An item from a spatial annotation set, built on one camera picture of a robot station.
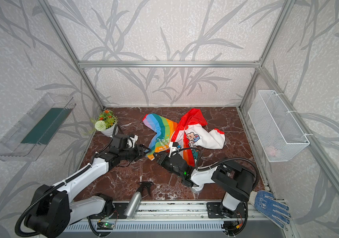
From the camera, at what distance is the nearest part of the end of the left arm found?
A: 0.64 m

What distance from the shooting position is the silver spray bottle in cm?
72

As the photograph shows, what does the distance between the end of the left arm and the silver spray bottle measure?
0.17 m
